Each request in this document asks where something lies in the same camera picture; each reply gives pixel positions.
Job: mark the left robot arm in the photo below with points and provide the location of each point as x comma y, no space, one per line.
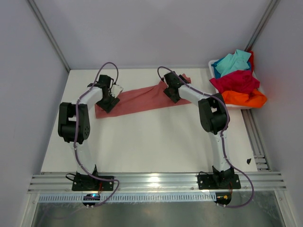
74,128

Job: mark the left corner aluminium post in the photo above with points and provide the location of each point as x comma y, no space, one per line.
47,31

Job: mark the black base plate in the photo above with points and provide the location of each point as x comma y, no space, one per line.
87,183
207,181

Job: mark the red t shirt in bin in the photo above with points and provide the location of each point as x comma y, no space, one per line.
251,61

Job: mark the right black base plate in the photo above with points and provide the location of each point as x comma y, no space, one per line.
207,181

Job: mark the right side aluminium rail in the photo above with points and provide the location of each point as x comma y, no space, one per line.
255,141

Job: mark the slotted grey cable duct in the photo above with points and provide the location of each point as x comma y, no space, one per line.
130,197

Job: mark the corner aluminium post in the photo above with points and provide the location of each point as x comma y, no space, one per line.
47,31
269,10

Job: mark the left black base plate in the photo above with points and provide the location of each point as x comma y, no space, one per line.
87,183

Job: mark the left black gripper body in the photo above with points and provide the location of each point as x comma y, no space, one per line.
106,100

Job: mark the teal t shirt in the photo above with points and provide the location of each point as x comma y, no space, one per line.
240,60

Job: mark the left black controller board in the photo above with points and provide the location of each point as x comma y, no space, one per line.
91,199

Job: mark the black controller board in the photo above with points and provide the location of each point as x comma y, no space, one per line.
91,199
222,198

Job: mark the right corner aluminium post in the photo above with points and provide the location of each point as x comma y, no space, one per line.
269,10

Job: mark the aluminium rail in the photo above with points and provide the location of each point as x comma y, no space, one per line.
255,141
152,182

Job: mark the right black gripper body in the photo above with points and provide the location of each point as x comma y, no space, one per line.
167,91

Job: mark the aluminium front rail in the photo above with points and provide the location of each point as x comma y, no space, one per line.
152,182

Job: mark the orange t shirt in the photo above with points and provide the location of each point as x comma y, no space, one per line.
253,100

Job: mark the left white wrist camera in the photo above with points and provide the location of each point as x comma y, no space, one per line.
116,90

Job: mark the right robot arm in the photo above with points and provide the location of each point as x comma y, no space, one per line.
214,120

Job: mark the crimson red t shirt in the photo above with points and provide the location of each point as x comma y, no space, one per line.
241,81

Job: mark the salmon pink t shirt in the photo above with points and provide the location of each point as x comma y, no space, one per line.
140,100

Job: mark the right black controller board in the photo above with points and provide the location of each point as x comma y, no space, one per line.
222,198

